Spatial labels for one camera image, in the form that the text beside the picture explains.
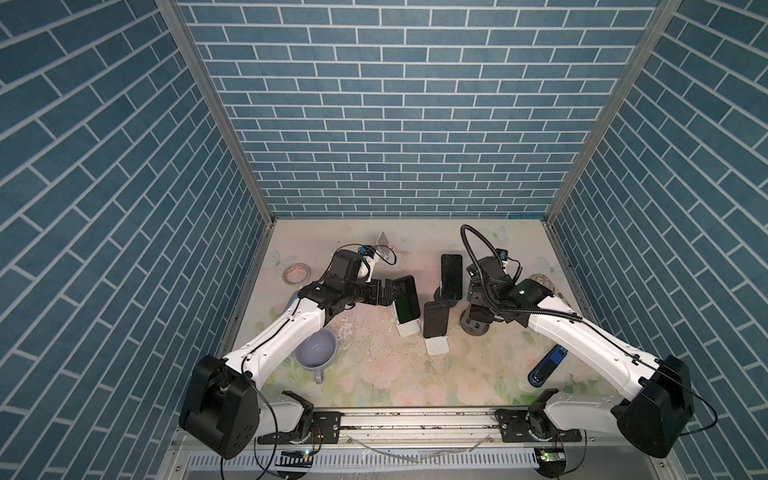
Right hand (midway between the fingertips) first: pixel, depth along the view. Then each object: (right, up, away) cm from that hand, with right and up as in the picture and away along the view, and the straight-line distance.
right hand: (479, 285), depth 82 cm
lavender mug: (-46, -20, +4) cm, 50 cm away
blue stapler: (+19, -22, +1) cm, 30 cm away
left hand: (-25, 0, 0) cm, 25 cm away
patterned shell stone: (+27, -1, +16) cm, 31 cm away
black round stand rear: (-8, -6, +9) cm, 14 cm away
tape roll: (-59, +1, +22) cm, 63 cm away
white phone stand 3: (-11, -18, +5) cm, 22 cm away
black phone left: (-20, -6, +12) cm, 24 cm away
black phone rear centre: (-6, +1, +12) cm, 13 cm away
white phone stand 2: (-19, -14, +9) cm, 26 cm away
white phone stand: (-28, +13, +20) cm, 37 cm away
